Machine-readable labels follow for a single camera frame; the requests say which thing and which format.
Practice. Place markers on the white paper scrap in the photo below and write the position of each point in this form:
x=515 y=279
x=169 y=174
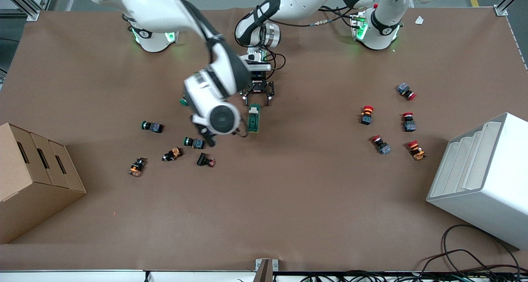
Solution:
x=419 y=20

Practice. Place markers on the red button with orange block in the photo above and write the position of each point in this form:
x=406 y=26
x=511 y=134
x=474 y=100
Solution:
x=417 y=153

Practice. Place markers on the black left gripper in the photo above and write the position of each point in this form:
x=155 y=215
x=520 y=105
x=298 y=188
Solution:
x=258 y=85

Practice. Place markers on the grey metal camera bracket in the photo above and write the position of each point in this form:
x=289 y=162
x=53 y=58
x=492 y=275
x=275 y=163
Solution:
x=264 y=271

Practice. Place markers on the white plastic bin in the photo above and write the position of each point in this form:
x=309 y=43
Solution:
x=495 y=183

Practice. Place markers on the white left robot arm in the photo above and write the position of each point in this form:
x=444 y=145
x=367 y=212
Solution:
x=305 y=1

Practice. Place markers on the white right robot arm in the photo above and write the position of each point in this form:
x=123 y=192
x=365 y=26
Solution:
x=144 y=5

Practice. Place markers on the aluminium frame post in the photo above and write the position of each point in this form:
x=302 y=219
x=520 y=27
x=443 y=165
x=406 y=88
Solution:
x=501 y=10
x=33 y=14

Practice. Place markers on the green load switch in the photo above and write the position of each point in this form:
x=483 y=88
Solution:
x=255 y=119

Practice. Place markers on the orange black selector switch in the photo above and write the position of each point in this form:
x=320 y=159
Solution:
x=136 y=168
x=175 y=152

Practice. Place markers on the red emergency stop button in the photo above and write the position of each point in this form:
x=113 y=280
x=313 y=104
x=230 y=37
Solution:
x=409 y=126
x=404 y=88
x=366 y=117
x=383 y=148

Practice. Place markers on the black switch with red tip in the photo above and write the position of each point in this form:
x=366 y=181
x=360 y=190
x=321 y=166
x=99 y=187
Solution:
x=202 y=159

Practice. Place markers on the brown cardboard box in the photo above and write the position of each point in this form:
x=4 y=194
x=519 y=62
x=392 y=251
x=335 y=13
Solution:
x=24 y=191

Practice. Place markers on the green push button switch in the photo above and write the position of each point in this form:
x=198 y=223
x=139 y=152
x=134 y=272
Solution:
x=183 y=102
x=156 y=127
x=196 y=143

